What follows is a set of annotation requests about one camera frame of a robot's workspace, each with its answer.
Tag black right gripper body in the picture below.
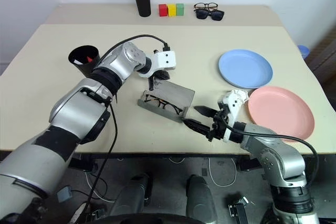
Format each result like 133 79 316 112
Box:
206 102 233 142

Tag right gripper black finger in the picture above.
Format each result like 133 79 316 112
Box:
193 105 217 119
182 118 211 137

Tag grey glasses case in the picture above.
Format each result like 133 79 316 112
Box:
136 80 196 124

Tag black tortoise frame glasses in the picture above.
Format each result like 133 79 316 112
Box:
143 94 184 116

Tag crumpled white paper ball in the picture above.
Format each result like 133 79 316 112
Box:
230 89 249 103

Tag black table leg foot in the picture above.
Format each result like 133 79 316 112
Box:
237 155 262 172
68 153 98 174

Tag blue plate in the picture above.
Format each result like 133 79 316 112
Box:
218 49 274 90

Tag pink plate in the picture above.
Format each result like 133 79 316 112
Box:
248 86 316 141

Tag dark rounded grey shape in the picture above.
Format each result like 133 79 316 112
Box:
185 175 218 222
109 173 154 217

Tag black sunglasses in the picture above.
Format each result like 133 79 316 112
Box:
194 8 225 22

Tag tall black pen holder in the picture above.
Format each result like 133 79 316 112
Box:
133 0 152 18

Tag black plastic cup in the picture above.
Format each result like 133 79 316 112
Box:
68 46 101 78

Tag clear lens brown glasses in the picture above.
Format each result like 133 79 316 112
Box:
193 2 219 12

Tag brown slatted panel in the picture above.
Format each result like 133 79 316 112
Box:
306 24 336 86

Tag small grey box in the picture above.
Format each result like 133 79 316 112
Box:
57 186 73 204

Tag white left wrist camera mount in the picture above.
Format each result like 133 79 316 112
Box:
138 50 177 79

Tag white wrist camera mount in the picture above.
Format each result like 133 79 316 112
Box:
138 50 177 79
219 91 244 141

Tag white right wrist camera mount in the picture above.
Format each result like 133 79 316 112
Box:
219 91 244 141

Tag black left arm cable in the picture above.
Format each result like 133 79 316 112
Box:
69 34 171 224

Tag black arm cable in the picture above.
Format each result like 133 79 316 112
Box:
69 34 171 224
220 115 320 190

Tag white looped floor cable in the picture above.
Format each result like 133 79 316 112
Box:
208 157 237 187

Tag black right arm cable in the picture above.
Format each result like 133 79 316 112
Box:
220 115 320 190

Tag metal floor bracket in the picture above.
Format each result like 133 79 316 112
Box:
227 195 250 224

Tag thin white floor cable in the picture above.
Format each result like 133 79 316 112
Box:
85 173 116 204

